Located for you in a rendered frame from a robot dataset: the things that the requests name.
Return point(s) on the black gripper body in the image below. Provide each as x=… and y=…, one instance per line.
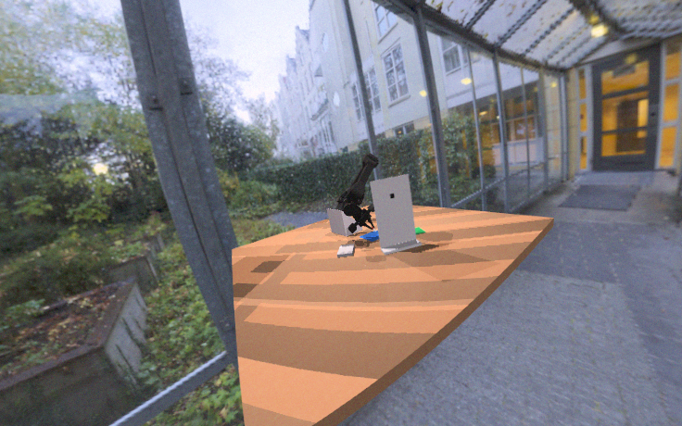
x=353, y=226

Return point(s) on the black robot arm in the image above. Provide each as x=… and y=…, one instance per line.
x=354, y=195

